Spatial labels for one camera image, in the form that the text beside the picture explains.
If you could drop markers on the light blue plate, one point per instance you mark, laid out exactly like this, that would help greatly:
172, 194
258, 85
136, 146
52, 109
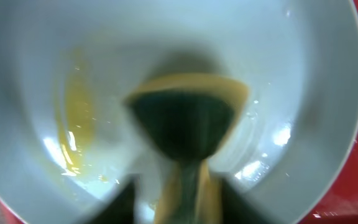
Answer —
68, 143

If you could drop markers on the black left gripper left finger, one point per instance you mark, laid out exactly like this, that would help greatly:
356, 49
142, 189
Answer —
120, 210

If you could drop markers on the yellow green sponge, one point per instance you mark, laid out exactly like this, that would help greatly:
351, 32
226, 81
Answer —
189, 117

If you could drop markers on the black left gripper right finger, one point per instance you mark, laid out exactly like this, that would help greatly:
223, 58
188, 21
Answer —
237, 210

